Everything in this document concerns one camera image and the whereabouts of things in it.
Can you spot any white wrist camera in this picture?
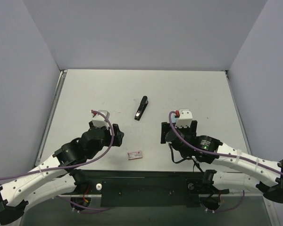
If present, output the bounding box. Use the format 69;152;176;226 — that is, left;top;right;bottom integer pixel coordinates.
91;110;110;129
175;108;193;129

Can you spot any black stapler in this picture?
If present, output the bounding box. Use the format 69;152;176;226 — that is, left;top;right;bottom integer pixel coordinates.
134;96;149;121

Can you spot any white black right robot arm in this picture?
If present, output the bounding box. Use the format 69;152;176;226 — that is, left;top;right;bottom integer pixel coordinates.
161;120;283;204

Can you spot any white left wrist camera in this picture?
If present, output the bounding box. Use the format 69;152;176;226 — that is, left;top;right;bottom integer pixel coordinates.
91;110;110;129

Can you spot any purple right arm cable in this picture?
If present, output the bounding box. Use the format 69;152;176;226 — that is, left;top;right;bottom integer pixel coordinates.
167;110;283;214

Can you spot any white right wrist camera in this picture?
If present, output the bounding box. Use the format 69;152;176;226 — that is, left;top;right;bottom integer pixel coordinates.
175;108;193;129

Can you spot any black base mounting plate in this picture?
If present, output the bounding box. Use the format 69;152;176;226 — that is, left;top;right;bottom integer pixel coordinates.
33;168;260;209

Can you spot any red white staple box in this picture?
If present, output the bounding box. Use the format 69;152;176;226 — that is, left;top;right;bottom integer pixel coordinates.
127;151;143;160

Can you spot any black looped cable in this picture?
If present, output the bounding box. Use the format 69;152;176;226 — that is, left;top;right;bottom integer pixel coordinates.
169;143;203;175

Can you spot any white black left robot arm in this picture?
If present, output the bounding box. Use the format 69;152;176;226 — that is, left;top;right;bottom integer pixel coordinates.
0;122;125;226

